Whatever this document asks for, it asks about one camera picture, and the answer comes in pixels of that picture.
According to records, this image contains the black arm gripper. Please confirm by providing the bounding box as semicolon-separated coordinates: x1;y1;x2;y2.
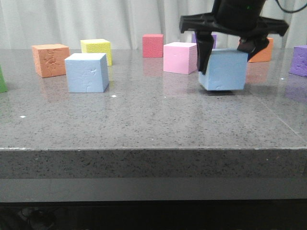
179;0;289;74

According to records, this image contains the light blue foam cube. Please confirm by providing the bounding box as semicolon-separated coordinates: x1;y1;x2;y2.
65;53;109;93
199;49;248;91

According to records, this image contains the purple foam cube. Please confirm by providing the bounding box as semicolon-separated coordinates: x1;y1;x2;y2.
289;45;307;77
191;33;217;49

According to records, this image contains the smooth orange foam cube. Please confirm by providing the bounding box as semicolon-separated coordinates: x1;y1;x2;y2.
249;37;273;63

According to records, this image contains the pink foam cube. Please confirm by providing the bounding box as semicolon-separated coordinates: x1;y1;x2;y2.
163;42;197;74

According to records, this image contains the purple foam cube at right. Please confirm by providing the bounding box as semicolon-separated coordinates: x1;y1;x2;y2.
289;45;307;77

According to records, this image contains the red foam cube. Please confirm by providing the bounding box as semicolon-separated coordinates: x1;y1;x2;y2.
142;34;164;58

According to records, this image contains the yellow foam cube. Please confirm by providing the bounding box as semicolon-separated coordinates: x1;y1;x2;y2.
80;39;112;66

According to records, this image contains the rough orange foam cube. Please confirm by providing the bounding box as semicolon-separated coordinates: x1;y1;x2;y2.
32;44;70;78

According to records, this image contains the white curtain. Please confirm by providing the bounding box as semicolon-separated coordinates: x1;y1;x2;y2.
0;0;307;50

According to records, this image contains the green foam cube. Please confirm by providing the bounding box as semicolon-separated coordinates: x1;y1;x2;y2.
0;68;8;93

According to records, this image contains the black cable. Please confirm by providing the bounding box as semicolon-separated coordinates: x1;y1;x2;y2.
273;0;307;13

